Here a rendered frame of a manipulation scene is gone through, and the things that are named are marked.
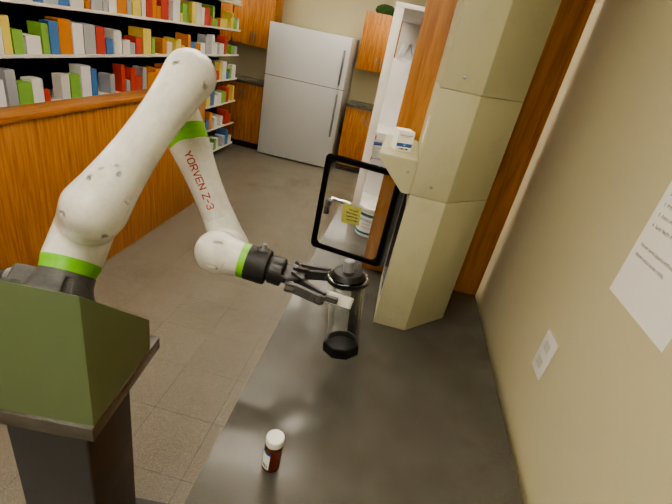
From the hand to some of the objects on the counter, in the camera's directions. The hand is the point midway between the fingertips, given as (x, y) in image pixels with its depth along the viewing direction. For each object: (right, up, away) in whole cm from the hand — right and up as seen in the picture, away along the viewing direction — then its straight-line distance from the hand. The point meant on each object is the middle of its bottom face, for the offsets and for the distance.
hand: (344, 291), depth 108 cm
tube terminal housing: (+26, -10, +49) cm, 56 cm away
